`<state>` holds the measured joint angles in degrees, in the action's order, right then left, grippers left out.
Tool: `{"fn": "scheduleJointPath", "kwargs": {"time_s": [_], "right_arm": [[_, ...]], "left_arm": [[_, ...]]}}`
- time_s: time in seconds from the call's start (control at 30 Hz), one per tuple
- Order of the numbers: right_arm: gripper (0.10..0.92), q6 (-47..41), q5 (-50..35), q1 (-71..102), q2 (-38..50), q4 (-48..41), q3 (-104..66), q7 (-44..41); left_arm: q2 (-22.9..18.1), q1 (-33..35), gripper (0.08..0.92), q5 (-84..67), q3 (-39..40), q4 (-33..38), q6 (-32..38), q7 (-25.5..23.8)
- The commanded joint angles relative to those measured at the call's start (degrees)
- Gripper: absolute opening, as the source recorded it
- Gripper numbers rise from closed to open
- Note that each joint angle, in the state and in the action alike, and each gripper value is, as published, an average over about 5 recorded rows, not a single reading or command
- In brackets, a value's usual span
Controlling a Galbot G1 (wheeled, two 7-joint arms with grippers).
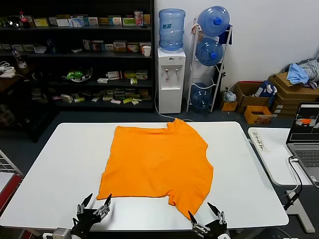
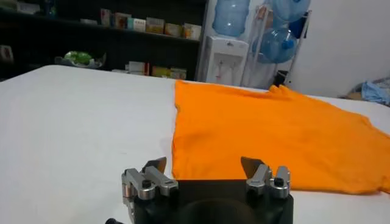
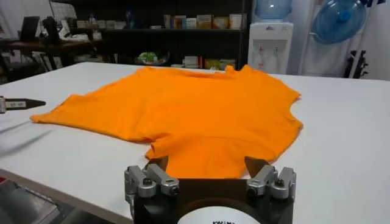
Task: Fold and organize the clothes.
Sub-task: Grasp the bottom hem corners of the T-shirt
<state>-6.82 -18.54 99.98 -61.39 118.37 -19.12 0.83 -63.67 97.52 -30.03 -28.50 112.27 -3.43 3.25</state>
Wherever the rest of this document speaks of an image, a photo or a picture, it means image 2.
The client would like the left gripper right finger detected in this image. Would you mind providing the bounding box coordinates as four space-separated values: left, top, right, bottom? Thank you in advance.
240 156 292 200

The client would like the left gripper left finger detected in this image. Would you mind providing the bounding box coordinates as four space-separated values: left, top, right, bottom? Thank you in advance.
121 156 179 215

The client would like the orange t-shirt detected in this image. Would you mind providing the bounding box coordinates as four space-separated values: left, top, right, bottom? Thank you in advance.
171 80 390 195

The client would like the yellow red white box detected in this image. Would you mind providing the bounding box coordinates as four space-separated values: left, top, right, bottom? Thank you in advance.
170 67 188 80

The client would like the white water dispenser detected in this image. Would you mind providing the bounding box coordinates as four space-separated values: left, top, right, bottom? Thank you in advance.
204 35 250 86

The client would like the white metal jug rack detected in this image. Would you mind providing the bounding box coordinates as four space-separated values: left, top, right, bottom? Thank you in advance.
242 4 313 89

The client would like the light blue garment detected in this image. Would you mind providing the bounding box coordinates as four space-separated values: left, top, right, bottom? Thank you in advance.
361 80 390 106

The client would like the green fruit bowl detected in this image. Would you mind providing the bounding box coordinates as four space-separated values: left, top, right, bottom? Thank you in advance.
54 50 107 69

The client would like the black shelving unit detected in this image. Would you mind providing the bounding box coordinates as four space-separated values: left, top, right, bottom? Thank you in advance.
0 0 210 82

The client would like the grey striped garment pile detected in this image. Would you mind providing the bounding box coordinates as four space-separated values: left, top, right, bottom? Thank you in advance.
370 76 390 89

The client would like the orange white box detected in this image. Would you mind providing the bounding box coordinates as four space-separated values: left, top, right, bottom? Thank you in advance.
182 23 196 40

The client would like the small teal white box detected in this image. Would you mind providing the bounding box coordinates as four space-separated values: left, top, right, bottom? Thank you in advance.
127 17 147 33

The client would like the red orange box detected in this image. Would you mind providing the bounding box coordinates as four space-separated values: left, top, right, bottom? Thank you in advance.
113 12 132 30

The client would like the tan hanging cloth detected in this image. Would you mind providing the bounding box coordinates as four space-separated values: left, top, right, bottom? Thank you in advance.
257 5 271 30

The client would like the blue water jug on dispenser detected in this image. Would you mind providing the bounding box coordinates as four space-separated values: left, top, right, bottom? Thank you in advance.
212 0 250 38

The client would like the pink white box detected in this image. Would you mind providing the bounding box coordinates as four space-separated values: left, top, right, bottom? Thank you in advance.
100 8 112 27

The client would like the white open box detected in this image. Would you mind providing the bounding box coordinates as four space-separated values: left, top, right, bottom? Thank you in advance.
16 1 41 15

